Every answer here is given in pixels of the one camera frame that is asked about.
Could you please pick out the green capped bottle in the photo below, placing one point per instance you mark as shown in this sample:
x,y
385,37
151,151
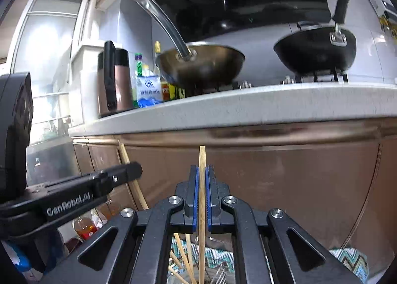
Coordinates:
x,y
139,66

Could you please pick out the brown kitchen base cabinet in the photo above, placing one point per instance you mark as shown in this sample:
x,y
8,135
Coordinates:
x,y
294,178

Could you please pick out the tall yellow capped oil bottle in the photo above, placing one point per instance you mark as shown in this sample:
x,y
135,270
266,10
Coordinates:
x,y
157,54

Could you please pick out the sliding glass door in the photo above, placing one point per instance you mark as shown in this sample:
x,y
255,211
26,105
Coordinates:
x,y
46,39

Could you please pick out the brown electric kettle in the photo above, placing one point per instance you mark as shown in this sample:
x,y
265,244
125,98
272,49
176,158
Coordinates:
x,y
121,85

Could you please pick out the orange liquid bottle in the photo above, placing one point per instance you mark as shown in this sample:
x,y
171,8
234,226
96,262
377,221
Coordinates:
x,y
84,228

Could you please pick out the blue and white salt bag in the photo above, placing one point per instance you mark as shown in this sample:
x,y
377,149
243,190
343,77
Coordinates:
x,y
149,91

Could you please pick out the white plastic storage container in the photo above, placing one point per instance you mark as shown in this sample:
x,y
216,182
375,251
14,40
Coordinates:
x,y
86,85

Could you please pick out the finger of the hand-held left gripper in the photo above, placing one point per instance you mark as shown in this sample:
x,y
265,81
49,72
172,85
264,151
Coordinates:
x,y
124,173

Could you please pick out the slim bamboo chopstick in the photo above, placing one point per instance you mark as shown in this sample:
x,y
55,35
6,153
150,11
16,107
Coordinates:
x,y
141,194
202,156

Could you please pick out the black wok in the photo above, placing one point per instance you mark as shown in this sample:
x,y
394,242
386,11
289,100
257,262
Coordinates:
x,y
313,51

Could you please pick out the set of bamboo chopsticks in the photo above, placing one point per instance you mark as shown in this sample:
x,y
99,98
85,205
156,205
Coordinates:
x,y
189,256

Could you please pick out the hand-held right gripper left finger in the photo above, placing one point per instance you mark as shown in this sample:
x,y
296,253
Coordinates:
x,y
195,197

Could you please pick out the black gas stove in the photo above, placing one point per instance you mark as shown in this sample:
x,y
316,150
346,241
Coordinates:
x,y
235,85

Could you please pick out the white stone countertop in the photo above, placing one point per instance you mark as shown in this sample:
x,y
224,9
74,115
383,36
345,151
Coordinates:
x,y
248,104

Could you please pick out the zigzag patterned cloth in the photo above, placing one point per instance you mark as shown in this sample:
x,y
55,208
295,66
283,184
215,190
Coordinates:
x,y
347,259

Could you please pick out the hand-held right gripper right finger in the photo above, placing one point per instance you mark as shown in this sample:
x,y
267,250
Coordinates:
x,y
208,197

